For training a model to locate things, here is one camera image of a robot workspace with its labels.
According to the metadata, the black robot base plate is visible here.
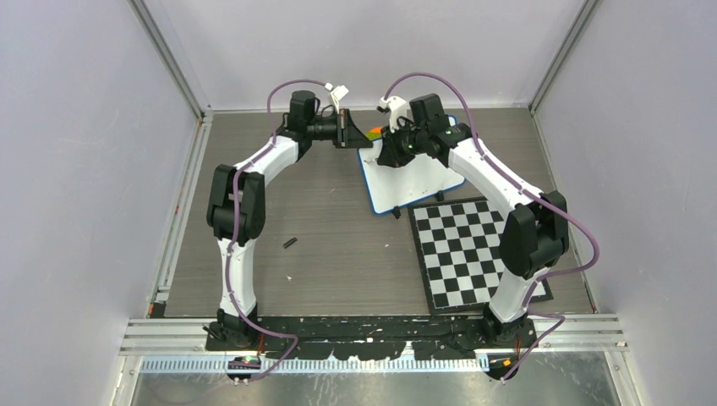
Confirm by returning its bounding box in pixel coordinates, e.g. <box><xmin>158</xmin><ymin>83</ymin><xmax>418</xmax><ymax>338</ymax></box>
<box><xmin>204</xmin><ymin>315</ymin><xmax>537</xmax><ymax>361</ymax></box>

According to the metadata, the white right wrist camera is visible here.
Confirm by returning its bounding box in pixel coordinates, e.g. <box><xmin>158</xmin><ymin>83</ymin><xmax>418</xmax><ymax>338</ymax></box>
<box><xmin>377</xmin><ymin>96</ymin><xmax>409</xmax><ymax>133</ymax></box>

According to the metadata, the aluminium right frame post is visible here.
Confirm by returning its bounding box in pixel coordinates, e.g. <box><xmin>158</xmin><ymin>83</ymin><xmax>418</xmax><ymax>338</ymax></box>
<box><xmin>528</xmin><ymin>0</ymin><xmax>602</xmax><ymax>116</ymax></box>

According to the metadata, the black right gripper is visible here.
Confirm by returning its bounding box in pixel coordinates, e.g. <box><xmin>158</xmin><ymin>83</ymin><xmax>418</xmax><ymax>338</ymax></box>
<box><xmin>380</xmin><ymin>119</ymin><xmax>428</xmax><ymax>168</ymax></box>

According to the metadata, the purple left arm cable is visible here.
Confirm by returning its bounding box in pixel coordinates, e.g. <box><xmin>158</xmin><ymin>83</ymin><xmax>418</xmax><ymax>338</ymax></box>
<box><xmin>223</xmin><ymin>80</ymin><xmax>337</xmax><ymax>383</ymax></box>

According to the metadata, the aluminium front frame rail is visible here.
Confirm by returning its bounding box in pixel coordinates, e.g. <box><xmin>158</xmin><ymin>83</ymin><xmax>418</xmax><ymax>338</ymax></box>
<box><xmin>120</xmin><ymin>314</ymin><xmax>628</xmax><ymax>375</ymax></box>

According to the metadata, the black marker cap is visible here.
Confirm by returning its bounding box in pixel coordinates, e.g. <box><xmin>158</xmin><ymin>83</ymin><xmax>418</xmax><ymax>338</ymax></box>
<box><xmin>283</xmin><ymin>238</ymin><xmax>298</xmax><ymax>249</ymax></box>

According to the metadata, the orange green round object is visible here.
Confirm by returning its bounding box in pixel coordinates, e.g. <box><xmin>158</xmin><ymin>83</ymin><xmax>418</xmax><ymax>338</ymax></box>
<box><xmin>365</xmin><ymin>127</ymin><xmax>381</xmax><ymax>141</ymax></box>

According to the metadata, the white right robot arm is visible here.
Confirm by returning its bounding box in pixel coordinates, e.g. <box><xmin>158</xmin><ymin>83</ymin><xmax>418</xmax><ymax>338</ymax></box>
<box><xmin>377</xmin><ymin>93</ymin><xmax>569</xmax><ymax>348</ymax></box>

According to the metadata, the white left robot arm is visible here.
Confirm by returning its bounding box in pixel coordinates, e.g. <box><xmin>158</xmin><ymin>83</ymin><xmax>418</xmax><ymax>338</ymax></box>
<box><xmin>206</xmin><ymin>85</ymin><xmax>372</xmax><ymax>350</ymax></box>

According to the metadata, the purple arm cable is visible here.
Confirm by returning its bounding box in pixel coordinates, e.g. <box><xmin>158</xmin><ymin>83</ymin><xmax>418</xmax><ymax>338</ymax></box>
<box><xmin>383</xmin><ymin>73</ymin><xmax>600</xmax><ymax>383</ymax></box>
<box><xmin>223</xmin><ymin>80</ymin><xmax>337</xmax><ymax>383</ymax></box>

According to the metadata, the aluminium frame post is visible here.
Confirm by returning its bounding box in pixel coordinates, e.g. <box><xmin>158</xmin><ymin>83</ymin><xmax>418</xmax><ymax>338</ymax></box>
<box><xmin>128</xmin><ymin>0</ymin><xmax>207</xmax><ymax>122</ymax></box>
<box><xmin>528</xmin><ymin>0</ymin><xmax>602</xmax><ymax>116</ymax></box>

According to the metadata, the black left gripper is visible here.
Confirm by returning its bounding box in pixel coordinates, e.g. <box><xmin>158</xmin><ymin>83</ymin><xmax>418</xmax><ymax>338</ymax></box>
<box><xmin>309</xmin><ymin>110</ymin><xmax>375</xmax><ymax>151</ymax></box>

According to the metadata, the black white checkerboard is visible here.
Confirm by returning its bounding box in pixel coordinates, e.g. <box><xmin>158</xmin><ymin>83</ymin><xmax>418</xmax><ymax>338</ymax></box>
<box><xmin>406</xmin><ymin>194</ymin><xmax>554</xmax><ymax>316</ymax></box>

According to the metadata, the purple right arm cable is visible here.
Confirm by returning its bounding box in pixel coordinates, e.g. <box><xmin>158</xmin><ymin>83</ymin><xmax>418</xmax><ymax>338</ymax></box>
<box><xmin>383</xmin><ymin>73</ymin><xmax>600</xmax><ymax>383</ymax></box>

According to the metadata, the blue framed whiteboard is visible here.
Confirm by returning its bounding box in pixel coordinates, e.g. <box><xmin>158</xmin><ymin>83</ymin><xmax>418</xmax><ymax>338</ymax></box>
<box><xmin>357</xmin><ymin>139</ymin><xmax>465</xmax><ymax>215</ymax></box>

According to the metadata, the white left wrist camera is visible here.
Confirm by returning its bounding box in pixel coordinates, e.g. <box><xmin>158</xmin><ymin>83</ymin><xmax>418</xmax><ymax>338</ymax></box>
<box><xmin>324</xmin><ymin>83</ymin><xmax>349</xmax><ymax>112</ymax></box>

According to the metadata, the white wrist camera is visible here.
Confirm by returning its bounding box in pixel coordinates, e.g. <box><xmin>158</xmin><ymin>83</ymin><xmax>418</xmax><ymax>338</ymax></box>
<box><xmin>324</xmin><ymin>83</ymin><xmax>349</xmax><ymax>112</ymax></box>
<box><xmin>377</xmin><ymin>96</ymin><xmax>409</xmax><ymax>133</ymax></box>

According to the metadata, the aluminium left frame post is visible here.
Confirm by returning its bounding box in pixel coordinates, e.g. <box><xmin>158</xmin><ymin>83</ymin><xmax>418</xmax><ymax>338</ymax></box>
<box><xmin>128</xmin><ymin>0</ymin><xmax>207</xmax><ymax>122</ymax></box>

